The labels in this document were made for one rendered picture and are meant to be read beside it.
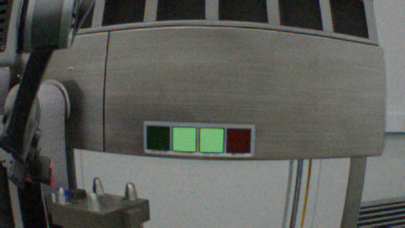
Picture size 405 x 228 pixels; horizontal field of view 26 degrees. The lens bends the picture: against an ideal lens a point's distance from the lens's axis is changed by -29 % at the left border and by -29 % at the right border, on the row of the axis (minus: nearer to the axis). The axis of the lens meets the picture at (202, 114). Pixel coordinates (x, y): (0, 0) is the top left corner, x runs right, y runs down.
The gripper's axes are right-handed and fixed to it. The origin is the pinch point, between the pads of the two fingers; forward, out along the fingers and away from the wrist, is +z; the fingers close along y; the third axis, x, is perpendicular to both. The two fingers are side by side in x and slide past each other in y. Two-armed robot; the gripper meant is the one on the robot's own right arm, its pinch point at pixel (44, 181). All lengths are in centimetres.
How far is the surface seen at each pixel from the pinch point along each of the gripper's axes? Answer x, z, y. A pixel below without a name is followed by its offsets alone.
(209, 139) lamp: 24.9, 20.6, 34.8
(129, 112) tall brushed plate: 29.9, 18.6, 16.1
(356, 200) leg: 17, 44, 75
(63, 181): 8.3, 16.6, -0.5
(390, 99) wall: 147, 220, 81
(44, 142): 10.6, -1.2, -0.6
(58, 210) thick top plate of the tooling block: -8.0, -1.3, 5.5
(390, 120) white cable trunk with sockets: 135, 221, 81
